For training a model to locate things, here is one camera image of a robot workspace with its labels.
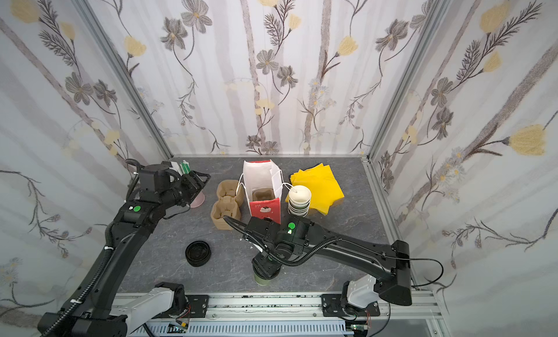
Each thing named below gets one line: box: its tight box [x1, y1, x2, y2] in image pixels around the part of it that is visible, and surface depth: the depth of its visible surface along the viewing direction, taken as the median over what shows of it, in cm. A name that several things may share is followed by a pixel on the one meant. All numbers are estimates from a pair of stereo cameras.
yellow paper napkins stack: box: [284, 162, 345, 215], surface depth 108 cm
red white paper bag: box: [242, 159, 283, 225], surface depth 85 cm
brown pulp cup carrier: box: [210, 179, 245, 231], surface depth 91 cm
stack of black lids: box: [185, 240, 212, 268], surface depth 84 cm
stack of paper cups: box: [287, 184, 312, 218], surface depth 84 cm
